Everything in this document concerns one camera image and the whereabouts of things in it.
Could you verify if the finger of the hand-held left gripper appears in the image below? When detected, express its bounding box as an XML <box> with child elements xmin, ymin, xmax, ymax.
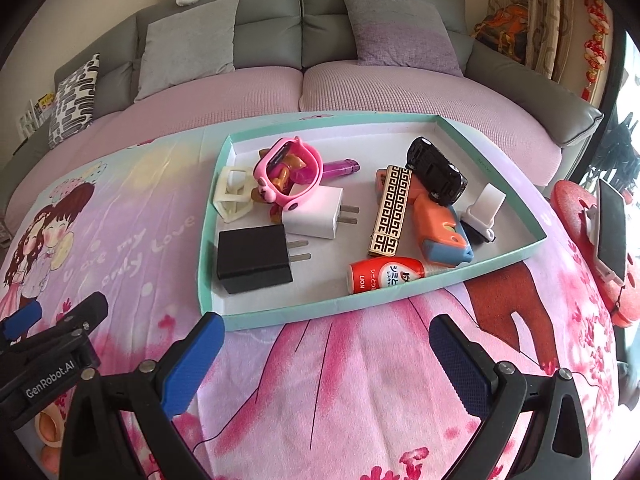
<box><xmin>0</xmin><ymin>291</ymin><xmax>109</xmax><ymax>431</ymax></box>
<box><xmin>0</xmin><ymin>301</ymin><xmax>43</xmax><ymax>343</ymax></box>

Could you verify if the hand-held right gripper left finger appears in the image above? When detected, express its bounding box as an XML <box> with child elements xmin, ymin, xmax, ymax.
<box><xmin>59</xmin><ymin>311</ymin><xmax>226</xmax><ymax>480</ymax></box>

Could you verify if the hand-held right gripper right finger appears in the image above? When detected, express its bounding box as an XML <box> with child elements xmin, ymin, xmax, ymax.
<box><xmin>429</xmin><ymin>312</ymin><xmax>592</xmax><ymax>480</ymax></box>

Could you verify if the black charger plug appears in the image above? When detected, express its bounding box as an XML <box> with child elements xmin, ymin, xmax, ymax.
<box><xmin>216</xmin><ymin>224</ymin><xmax>312</xmax><ymax>295</ymax></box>

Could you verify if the red small bottle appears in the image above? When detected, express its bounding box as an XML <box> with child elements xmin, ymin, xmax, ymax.
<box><xmin>347</xmin><ymin>256</ymin><xmax>427</xmax><ymax>297</ymax></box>

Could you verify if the orange blue utility knife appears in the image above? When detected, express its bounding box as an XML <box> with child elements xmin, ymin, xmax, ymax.
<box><xmin>412</xmin><ymin>194</ymin><xmax>474</xmax><ymax>268</ymax></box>

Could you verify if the teal cardboard tray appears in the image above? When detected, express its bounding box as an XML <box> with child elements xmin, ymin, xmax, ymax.
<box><xmin>198</xmin><ymin>112</ymin><xmax>549</xmax><ymax>332</ymax></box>

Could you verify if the white smartwatch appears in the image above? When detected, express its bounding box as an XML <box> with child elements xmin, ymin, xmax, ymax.
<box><xmin>459</xmin><ymin>183</ymin><xmax>507</xmax><ymax>247</ymax></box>

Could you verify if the cream hair claw clip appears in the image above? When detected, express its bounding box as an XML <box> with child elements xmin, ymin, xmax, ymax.
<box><xmin>213</xmin><ymin>166</ymin><xmax>261</xmax><ymax>223</ymax></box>

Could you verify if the gold patterned lighter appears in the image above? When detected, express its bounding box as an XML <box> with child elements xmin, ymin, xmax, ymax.
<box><xmin>368</xmin><ymin>165</ymin><xmax>413</xmax><ymax>258</ymax></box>

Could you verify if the white charger plug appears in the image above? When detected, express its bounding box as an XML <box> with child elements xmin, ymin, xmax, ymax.
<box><xmin>281</xmin><ymin>186</ymin><xmax>361</xmax><ymax>240</ymax></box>

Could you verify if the black toy car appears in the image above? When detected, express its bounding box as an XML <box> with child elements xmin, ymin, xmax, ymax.
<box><xmin>404</xmin><ymin>136</ymin><xmax>469</xmax><ymax>207</ymax></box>

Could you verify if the pink brown toy figure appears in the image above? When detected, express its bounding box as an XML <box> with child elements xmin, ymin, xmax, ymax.
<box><xmin>250</xmin><ymin>149</ymin><xmax>313</xmax><ymax>223</ymax></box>

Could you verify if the pink wristband watch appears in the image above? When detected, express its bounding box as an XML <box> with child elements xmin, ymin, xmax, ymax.
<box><xmin>252</xmin><ymin>136</ymin><xmax>326</xmax><ymax>212</ymax></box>

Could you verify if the purple lighter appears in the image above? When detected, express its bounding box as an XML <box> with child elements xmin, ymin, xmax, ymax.
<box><xmin>320</xmin><ymin>158</ymin><xmax>361</xmax><ymax>181</ymax></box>

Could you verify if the person's left hand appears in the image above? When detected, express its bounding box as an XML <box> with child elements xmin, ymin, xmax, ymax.
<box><xmin>34</xmin><ymin>404</ymin><xmax>66</xmax><ymax>447</ymax></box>

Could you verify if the printed cartoon blanket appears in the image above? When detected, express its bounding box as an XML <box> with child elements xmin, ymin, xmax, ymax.
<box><xmin>0</xmin><ymin>110</ymin><xmax>626</xmax><ymax>480</ymax></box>

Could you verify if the red round foam stand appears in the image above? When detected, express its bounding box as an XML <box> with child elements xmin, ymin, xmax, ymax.
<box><xmin>550</xmin><ymin>178</ymin><xmax>640</xmax><ymax>331</ymax></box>

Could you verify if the smartphone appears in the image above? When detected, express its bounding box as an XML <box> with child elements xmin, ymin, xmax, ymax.
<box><xmin>592</xmin><ymin>177</ymin><xmax>630</xmax><ymax>281</ymax></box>

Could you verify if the black white patterned cushion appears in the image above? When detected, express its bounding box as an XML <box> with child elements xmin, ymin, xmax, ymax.
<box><xmin>48</xmin><ymin>53</ymin><xmax>101</xmax><ymax>150</ymax></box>

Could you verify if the purple sofa cover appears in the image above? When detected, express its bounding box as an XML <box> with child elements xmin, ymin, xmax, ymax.
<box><xmin>5</xmin><ymin>57</ymin><xmax>563</xmax><ymax>231</ymax></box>

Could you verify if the plain grey cushion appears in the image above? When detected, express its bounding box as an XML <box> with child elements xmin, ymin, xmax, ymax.
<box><xmin>134</xmin><ymin>0</ymin><xmax>241</xmax><ymax>103</ymax></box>

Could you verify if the purple grey cushion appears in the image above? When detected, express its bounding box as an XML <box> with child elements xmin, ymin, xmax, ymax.
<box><xmin>339</xmin><ymin>0</ymin><xmax>463</xmax><ymax>78</ymax></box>

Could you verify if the red hanging decoration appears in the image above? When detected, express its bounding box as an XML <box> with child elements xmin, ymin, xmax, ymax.
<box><xmin>580</xmin><ymin>0</ymin><xmax>613</xmax><ymax>106</ymax></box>

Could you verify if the grey sofa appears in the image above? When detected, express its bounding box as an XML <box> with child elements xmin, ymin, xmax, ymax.
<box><xmin>0</xmin><ymin>0</ymin><xmax>606</xmax><ymax>241</ymax></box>

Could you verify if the beige patterned curtain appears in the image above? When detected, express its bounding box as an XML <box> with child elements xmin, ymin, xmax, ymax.
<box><xmin>487</xmin><ymin>0</ymin><xmax>576</xmax><ymax>81</ymax></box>

